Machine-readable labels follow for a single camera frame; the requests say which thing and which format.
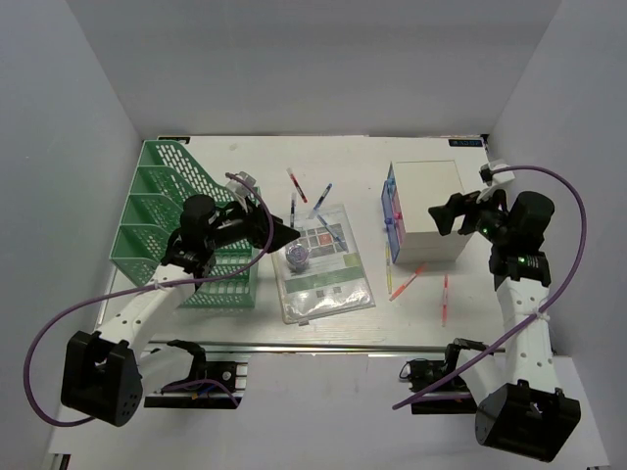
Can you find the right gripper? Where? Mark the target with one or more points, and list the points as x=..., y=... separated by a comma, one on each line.
x=444, y=215

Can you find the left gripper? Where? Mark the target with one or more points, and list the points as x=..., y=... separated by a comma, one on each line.
x=256, y=222

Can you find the red pen with cap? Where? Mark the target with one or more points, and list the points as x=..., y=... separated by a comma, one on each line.
x=297, y=185

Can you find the pink drawer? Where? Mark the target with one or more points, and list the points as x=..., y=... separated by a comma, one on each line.
x=392, y=229

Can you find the yellow highlighter pen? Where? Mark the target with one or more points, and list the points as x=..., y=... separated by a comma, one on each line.
x=388, y=259

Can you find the pink red pen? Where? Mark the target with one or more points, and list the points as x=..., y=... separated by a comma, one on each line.
x=445, y=295

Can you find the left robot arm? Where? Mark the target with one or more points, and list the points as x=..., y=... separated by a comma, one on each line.
x=108, y=372

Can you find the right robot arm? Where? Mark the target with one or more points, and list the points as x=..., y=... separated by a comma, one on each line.
x=522, y=408

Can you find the purple tape roll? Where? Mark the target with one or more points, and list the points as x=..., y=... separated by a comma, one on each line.
x=297, y=257

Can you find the white drawer cabinet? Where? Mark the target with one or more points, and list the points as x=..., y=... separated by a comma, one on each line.
x=420, y=186

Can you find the clear plastic document pouch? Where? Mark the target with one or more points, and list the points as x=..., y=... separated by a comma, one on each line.
x=334, y=282

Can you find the xdof label sticker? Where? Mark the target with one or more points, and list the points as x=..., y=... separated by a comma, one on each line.
x=466, y=143

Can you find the blue drawer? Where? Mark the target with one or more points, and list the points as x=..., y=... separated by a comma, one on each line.
x=390, y=188

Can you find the green mesh file organizer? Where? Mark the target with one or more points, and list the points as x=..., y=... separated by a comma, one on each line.
x=166, y=175

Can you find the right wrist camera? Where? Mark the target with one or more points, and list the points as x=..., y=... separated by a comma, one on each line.
x=495, y=175

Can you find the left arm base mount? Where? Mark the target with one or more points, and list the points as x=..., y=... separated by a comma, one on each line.
x=184, y=375

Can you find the metal table edge rail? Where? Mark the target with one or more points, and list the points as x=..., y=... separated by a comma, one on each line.
x=293, y=348

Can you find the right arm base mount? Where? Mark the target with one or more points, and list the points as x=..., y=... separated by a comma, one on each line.
x=460, y=395

